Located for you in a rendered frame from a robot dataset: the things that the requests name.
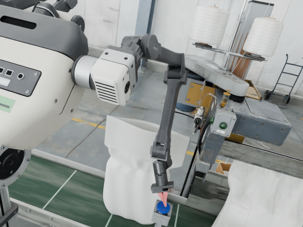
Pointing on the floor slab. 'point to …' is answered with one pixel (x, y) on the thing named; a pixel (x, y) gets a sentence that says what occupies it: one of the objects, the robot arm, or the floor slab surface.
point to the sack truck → (282, 84)
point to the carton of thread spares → (222, 166)
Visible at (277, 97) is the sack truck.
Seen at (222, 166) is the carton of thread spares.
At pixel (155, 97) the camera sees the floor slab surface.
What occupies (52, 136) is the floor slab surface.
